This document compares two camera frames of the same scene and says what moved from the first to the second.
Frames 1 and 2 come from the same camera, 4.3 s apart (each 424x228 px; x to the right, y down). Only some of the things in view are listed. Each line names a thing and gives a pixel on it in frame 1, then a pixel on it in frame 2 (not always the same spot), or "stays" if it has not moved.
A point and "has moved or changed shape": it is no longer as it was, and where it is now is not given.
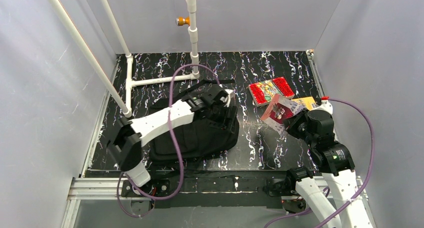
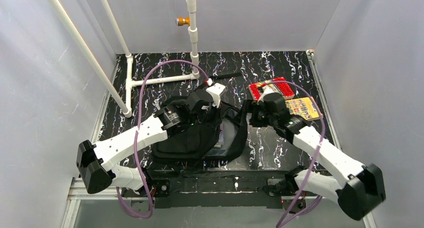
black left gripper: (223, 113) to (205, 105)
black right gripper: (293, 127) to (253, 112)
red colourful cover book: (264, 92) stays
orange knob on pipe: (180, 21) stays
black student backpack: (199, 135) has moved or changed shape
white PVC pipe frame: (126, 108) stays
